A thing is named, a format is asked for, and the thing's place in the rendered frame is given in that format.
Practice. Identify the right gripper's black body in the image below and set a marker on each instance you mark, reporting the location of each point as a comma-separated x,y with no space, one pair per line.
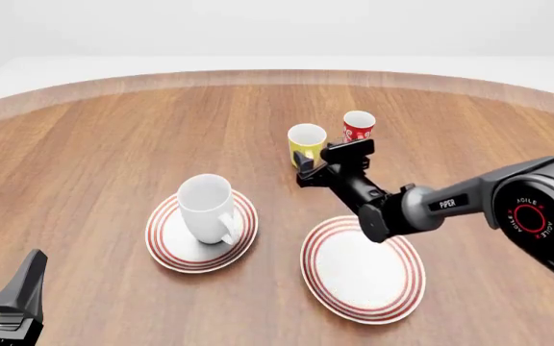
316,175

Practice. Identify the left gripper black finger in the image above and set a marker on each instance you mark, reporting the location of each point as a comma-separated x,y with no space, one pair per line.
23,288

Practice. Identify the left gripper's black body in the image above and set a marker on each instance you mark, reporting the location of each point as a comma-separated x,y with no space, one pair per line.
5,333

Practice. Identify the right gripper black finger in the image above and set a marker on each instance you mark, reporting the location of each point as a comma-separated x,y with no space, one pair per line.
304,160

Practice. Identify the grey and black right arm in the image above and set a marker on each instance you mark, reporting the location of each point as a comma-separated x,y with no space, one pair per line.
455,207

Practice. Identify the yellow and white mug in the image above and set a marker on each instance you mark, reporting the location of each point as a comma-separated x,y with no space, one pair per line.
304,142

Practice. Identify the red and white mug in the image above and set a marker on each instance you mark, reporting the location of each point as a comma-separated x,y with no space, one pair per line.
357,127

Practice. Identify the white plate with red rings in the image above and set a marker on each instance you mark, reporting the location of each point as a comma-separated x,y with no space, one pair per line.
195,236
361,274

